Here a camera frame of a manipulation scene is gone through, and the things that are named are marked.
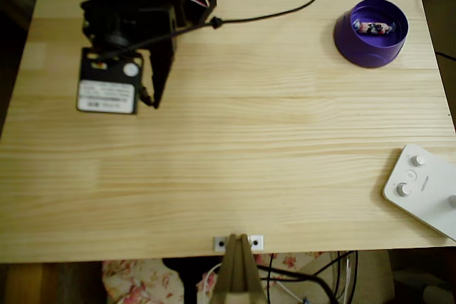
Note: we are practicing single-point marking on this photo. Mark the floral fabric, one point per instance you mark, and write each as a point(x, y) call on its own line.
point(135, 282)

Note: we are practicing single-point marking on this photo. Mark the black metal leg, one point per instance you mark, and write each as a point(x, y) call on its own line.
point(185, 282)

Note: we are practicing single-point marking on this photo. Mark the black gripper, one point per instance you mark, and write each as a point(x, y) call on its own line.
point(162, 69)

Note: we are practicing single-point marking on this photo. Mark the aluminium extrusion post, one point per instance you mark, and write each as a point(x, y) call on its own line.
point(237, 275)

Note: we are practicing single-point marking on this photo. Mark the candy red blue white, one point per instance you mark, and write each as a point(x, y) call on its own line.
point(372, 28)

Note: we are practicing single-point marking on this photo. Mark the silver corner bracket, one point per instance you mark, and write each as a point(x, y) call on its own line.
point(256, 242)
point(221, 242)

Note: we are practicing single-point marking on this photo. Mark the purple bowl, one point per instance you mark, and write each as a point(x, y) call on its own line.
point(356, 53)

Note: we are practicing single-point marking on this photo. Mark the black camera box white label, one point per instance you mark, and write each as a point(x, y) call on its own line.
point(107, 87)

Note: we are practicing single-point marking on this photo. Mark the white lamp base with knobs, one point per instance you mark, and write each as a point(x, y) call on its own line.
point(420, 190)

